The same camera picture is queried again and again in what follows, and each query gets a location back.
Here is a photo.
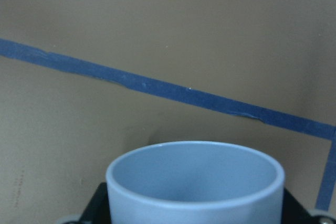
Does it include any light blue cup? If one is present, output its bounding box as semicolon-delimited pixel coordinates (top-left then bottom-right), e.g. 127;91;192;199
106;141;285;223

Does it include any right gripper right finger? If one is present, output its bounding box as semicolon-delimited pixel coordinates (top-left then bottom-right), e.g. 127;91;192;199
282;188;335;224

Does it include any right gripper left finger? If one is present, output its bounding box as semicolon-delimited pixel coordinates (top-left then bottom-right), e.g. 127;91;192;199
56;183;112;224

